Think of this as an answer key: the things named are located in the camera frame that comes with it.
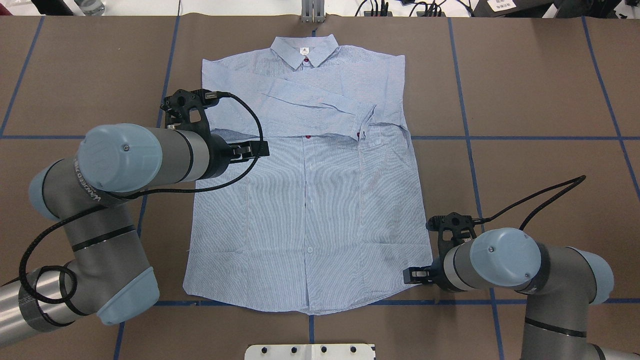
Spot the light blue striped shirt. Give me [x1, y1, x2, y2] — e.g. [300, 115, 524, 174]
[182, 35, 434, 315]

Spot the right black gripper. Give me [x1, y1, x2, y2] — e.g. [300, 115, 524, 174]
[403, 257, 450, 292]

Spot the right black robot cable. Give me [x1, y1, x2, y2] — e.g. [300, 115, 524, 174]
[480, 175, 587, 231]

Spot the white camera stand pillar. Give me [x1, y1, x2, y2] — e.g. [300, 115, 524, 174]
[244, 343, 377, 360]

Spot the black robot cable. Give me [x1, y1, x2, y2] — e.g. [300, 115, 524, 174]
[480, 175, 587, 231]
[19, 91, 265, 305]

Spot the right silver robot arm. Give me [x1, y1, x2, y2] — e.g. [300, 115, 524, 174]
[403, 227, 639, 360]

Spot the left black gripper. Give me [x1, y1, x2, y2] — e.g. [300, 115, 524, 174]
[202, 133, 270, 180]

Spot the clear black-capped bottle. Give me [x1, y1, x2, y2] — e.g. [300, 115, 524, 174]
[74, 0, 106, 17]

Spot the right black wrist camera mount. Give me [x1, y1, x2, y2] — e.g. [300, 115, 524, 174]
[426, 212, 484, 259]

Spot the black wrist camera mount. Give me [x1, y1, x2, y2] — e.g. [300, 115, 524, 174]
[160, 88, 220, 139]
[426, 212, 484, 259]

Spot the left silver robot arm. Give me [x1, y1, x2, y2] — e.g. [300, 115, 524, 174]
[1, 123, 269, 347]

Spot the aluminium frame post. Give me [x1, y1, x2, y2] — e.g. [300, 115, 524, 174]
[301, 0, 326, 24]

